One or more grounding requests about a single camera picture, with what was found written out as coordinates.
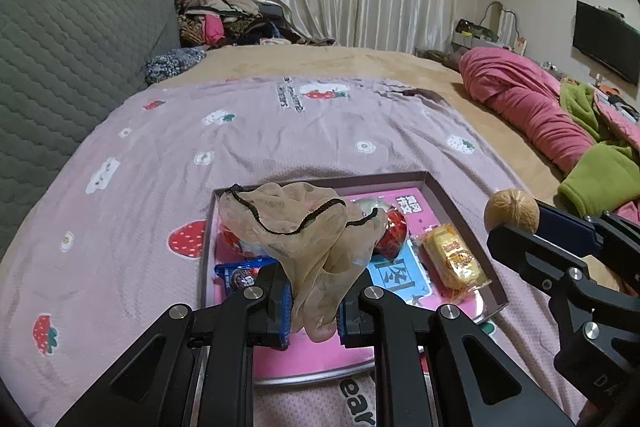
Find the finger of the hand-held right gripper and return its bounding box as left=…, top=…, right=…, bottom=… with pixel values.
left=486, top=222, right=608, bottom=308
left=536, top=201, right=640, bottom=270

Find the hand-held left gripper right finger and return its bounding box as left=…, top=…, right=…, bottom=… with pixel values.
left=337, top=269, right=576, bottom=427

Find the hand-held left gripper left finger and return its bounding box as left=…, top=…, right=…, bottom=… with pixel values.
left=55, top=259, right=296, bottom=427

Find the brown walnut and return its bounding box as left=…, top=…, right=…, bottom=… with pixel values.
left=483, top=189, right=541, bottom=233

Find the blue cookie packet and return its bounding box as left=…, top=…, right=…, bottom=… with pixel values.
left=214, top=255, right=279, bottom=296

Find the shallow brown cardboard box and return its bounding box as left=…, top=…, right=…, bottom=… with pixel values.
left=197, top=170, right=510, bottom=388

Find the yellow snack packet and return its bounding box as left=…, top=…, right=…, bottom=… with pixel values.
left=422, top=222, right=489, bottom=292

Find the beige mesh bag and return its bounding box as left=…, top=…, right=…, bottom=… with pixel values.
left=217, top=181, right=389, bottom=343

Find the green fleece blanket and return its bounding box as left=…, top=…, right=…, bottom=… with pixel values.
left=557, top=82, right=640, bottom=218

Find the multicolour foil-wrapped egg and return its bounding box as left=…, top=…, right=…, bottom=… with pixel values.
left=218, top=229, right=262, bottom=258

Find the red foil-wrapped egg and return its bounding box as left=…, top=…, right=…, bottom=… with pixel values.
left=355, top=198, right=409, bottom=259

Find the pink quilt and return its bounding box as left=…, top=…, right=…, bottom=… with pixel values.
left=458, top=46, right=640, bottom=224

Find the cluttered television cabinet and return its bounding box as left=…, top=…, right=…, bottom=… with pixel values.
left=594, top=81, right=640, bottom=118

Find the black flat television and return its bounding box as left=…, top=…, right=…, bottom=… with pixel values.
left=572, top=0, right=640, bottom=86

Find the cluttered dresser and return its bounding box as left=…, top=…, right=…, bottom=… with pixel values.
left=452, top=19, right=502, bottom=53

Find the arched mirror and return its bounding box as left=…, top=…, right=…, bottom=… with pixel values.
left=482, top=0, right=522, bottom=54

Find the beige bed sheet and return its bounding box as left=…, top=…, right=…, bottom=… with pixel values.
left=150, top=44, right=623, bottom=294

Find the blue patterned cloth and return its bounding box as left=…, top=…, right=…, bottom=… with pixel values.
left=144, top=47, right=207, bottom=84

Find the pile of clothes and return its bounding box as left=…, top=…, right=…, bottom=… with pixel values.
left=174, top=0, right=337, bottom=48

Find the grey quilted headboard cover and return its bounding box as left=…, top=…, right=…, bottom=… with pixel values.
left=0, top=0, right=182, bottom=258

